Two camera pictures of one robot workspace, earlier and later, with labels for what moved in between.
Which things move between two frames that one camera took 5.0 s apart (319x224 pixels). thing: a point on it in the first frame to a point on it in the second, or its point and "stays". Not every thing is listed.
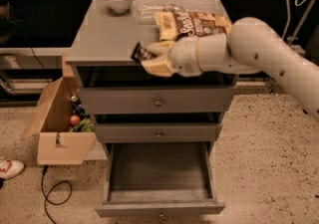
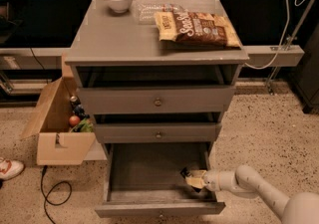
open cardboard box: [57, 144] stays
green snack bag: [85, 125] stays
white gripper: [183, 56] to [212, 180]
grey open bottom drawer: [159, 180] stays
